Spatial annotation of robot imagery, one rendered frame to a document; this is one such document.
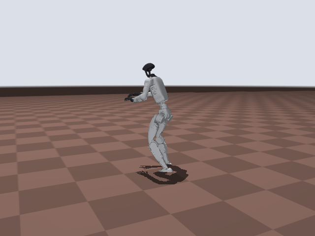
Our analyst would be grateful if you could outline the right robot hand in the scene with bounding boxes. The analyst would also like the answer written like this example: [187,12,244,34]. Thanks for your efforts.
[128,93,142,97]

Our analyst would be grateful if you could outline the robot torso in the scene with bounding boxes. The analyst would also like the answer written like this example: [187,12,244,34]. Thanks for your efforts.
[149,77,171,120]

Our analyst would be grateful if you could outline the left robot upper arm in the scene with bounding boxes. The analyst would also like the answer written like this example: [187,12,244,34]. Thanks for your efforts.
[140,79,153,101]

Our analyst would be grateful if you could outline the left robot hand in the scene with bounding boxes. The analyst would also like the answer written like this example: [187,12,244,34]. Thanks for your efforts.
[125,97,134,102]

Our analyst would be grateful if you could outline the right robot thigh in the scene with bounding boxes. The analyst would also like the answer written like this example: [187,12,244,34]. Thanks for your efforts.
[156,115,173,144]

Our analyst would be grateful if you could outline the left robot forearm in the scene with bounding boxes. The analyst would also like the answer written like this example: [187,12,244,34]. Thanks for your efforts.
[132,94,143,103]

